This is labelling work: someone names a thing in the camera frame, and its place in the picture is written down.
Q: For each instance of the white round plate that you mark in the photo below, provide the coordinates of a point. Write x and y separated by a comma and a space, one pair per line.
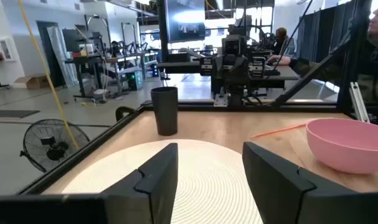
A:
207, 186

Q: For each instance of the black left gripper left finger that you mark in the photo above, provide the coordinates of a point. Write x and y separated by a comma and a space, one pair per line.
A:
151, 193

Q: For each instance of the black aluminium table frame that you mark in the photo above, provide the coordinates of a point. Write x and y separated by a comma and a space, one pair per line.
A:
83, 153

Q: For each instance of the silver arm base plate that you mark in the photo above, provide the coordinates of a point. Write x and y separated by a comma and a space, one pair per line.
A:
220, 100

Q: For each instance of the black plastic cup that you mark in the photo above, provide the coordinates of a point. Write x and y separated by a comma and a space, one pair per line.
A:
164, 112

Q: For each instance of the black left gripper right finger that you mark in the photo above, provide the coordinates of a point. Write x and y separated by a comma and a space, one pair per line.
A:
276, 186

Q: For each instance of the silver aluminium bar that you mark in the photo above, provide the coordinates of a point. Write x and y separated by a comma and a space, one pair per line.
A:
359, 102

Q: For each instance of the pink plastic bowl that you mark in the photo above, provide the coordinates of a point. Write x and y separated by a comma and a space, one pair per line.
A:
347, 149

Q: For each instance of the person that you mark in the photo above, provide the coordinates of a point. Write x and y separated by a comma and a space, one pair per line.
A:
280, 39
372, 68

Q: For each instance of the black floor fan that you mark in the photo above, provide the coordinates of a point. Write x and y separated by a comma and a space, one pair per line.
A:
53, 144

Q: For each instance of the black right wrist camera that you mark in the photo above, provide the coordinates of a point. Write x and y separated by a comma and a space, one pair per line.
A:
233, 45

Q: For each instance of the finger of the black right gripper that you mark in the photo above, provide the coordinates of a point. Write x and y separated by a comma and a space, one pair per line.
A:
221, 73
243, 73

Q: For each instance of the black workbench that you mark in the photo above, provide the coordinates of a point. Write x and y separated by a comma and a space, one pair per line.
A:
86, 60

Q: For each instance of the black curtain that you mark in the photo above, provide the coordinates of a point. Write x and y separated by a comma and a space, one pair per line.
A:
322, 28

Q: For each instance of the dark grey desk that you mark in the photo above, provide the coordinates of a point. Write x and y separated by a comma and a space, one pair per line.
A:
182, 66

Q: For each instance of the brown cardboard box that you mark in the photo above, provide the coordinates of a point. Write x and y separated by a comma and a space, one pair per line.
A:
33, 82

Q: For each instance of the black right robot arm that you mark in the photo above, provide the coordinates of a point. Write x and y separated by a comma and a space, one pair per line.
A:
237, 97

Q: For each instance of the orange drinking straw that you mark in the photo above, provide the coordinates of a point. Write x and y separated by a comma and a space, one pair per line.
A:
279, 130

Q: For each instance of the computer tower with green light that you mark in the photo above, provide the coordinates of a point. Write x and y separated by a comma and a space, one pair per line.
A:
134, 81

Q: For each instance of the black computer monitor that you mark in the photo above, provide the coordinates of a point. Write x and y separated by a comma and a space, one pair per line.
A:
185, 18

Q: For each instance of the black floor mat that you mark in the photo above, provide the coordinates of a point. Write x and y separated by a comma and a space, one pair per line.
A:
11, 113

